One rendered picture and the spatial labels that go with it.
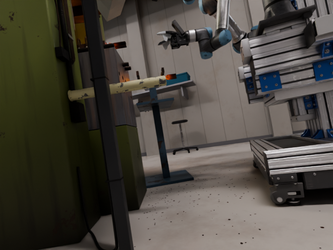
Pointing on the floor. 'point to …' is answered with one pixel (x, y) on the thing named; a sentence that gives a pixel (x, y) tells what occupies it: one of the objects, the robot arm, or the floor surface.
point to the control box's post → (108, 126)
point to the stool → (182, 137)
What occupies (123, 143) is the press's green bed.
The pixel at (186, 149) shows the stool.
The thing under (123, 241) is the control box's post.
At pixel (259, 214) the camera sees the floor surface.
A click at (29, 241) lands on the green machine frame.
